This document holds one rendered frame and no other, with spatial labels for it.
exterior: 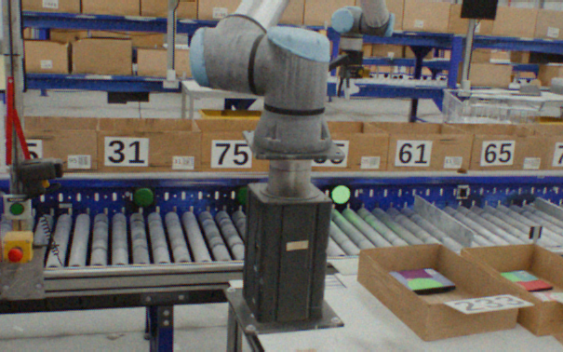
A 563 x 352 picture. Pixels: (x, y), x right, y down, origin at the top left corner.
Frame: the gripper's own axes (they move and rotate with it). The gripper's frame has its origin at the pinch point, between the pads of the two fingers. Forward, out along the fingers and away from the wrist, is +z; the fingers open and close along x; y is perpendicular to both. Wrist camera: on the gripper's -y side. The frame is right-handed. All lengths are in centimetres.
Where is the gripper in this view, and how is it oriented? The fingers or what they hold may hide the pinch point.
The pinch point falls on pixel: (341, 98)
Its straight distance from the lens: 268.7
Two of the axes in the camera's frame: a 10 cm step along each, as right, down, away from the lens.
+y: 9.7, -0.1, 2.5
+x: -2.4, -2.6, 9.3
